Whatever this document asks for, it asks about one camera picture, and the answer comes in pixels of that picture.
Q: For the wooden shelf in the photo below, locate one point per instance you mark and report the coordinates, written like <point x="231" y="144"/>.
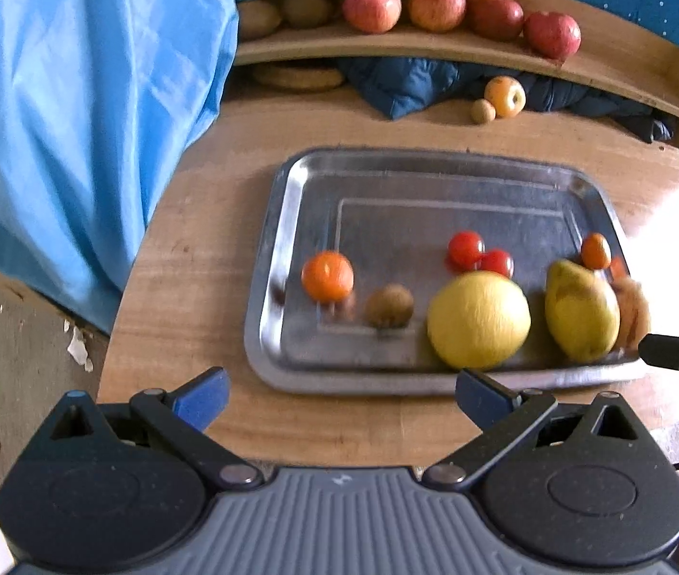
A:
<point x="435" y="48"/>

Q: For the tan round flat object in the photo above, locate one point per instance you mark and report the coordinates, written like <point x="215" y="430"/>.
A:
<point x="297" y="76"/>

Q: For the large yellow citrus fruit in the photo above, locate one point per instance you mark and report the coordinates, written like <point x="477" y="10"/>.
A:
<point x="478" y="320"/>

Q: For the dark blue puffer jacket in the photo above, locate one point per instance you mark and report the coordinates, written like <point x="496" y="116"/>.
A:
<point x="399" y="84"/>

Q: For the small orange tomato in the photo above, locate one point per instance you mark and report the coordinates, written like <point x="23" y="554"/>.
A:
<point x="595" y="250"/>

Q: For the orange tangerine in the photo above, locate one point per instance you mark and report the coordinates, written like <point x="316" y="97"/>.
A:
<point x="327" y="275"/>

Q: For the tan striped fruit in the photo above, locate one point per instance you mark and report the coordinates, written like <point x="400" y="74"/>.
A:
<point x="634" y="311"/>

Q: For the small green-brown fruit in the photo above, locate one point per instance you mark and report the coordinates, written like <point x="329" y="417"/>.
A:
<point x="483" y="111"/>

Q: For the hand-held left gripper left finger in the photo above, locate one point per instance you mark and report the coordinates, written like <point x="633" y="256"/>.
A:
<point x="202" y="398"/>

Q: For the yellow striped round fruit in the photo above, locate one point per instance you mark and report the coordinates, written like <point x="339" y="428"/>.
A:
<point x="505" y="96"/>

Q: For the red apple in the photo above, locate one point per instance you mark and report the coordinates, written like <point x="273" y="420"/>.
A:
<point x="495" y="15"/>
<point x="437" y="9"/>
<point x="552" y="35"/>
<point x="372" y="11"/>

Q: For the yellow-green pear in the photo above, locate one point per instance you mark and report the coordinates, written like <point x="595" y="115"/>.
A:
<point x="582" y="311"/>

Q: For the light blue cloth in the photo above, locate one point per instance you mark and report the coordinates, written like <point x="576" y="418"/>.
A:
<point x="75" y="120"/>

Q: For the metal tray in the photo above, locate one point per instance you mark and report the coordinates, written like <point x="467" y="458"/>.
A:
<point x="399" y="203"/>

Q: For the red cherry tomato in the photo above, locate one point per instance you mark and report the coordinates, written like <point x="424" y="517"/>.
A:
<point x="465" y="248"/>
<point x="498" y="263"/>

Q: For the white paper scrap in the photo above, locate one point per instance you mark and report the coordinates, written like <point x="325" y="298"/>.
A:
<point x="79" y="347"/>

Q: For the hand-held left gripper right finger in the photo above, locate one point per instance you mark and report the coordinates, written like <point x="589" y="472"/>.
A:
<point x="480" y="398"/>

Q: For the brown kiwi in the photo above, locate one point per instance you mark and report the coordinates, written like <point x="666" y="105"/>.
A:
<point x="389" y="306"/>
<point x="307" y="9"/>
<point x="258" y="19"/>

